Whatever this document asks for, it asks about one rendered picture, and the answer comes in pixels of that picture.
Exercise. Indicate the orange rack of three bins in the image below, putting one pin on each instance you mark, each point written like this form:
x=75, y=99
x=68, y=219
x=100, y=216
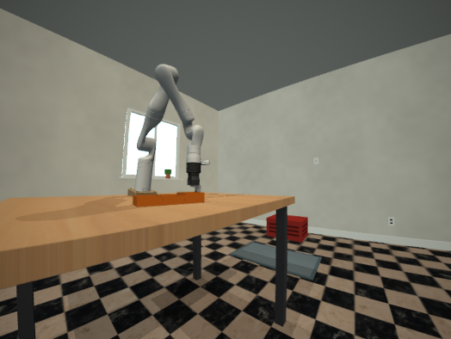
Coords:
x=171, y=199

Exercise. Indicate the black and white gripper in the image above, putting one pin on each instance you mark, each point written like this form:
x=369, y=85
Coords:
x=194, y=169

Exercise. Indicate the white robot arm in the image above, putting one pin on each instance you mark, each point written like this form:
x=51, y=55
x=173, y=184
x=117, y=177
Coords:
x=153, y=117

